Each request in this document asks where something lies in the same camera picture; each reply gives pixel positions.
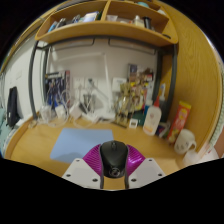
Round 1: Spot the small white desk thermometer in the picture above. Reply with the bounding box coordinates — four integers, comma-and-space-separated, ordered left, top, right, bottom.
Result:
128, 118, 139, 129

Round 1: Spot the colourful printed box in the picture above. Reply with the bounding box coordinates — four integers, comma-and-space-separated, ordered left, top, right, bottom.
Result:
128, 63, 154, 98

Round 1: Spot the clear plastic jar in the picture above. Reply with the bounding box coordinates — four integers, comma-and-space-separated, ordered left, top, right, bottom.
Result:
40, 104, 54, 123

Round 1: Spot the brown tree figure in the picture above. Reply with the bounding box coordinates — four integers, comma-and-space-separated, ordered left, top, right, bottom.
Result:
114, 83, 134, 128

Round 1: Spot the teal blanket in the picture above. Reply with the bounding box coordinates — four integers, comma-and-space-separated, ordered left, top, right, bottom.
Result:
0, 108, 7, 134

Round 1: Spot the light blue mouse pad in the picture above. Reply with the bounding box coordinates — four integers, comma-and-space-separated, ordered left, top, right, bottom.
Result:
49, 128, 115, 164

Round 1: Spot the metal cup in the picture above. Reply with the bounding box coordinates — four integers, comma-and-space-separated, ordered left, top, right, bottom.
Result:
83, 93, 98, 113

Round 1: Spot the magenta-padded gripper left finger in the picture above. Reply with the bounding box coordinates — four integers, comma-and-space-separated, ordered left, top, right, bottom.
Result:
61, 143, 106, 190

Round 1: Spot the white wall box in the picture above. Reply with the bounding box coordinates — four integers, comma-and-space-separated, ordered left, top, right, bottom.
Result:
112, 77, 128, 92

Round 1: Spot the wooden shelf unit, metal frame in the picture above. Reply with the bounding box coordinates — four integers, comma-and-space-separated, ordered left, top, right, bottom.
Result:
28, 0, 179, 121

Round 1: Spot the white bottle with red cap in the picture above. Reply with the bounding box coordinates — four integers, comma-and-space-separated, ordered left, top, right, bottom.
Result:
142, 96, 163, 137

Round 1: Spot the white charger block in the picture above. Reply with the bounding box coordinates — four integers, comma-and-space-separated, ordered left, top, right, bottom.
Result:
68, 103, 83, 120
54, 105, 68, 119

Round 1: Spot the black computer mouse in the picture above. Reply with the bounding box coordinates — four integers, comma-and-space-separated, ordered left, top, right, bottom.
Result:
99, 140, 130, 179

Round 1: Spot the dark robot model kit box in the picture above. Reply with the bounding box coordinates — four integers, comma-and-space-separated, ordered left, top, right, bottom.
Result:
44, 70, 72, 108

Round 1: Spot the dark bottle with white nozzle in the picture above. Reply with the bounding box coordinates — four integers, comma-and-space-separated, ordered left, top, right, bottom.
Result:
159, 83, 168, 111

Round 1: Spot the black backpack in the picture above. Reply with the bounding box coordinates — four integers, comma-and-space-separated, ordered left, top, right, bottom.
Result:
5, 86, 22, 128

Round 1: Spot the white mug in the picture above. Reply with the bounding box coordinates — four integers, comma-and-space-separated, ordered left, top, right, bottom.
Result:
173, 128, 198, 155

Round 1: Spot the white power strip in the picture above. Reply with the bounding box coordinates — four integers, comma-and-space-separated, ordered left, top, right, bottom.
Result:
81, 111, 101, 125

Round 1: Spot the small clear cup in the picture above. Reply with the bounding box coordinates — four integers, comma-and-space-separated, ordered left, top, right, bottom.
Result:
182, 149, 201, 168

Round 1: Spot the white wall socket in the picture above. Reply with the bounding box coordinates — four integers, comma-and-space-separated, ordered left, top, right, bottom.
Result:
73, 77, 85, 89
85, 76, 98, 88

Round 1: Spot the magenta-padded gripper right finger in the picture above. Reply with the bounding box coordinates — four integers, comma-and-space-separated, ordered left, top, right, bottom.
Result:
124, 144, 167, 190

